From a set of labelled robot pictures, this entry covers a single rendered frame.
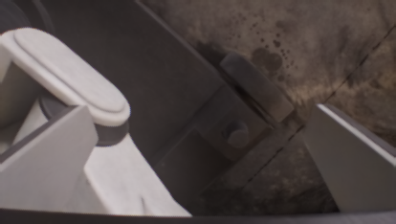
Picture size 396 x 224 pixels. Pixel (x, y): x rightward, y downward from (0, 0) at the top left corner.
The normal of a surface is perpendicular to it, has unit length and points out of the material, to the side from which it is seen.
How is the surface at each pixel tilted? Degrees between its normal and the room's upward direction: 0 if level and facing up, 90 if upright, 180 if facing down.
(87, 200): 29
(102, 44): 0
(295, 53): 0
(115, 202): 90
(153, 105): 0
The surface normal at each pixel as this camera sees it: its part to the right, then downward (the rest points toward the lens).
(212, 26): -0.03, 0.33
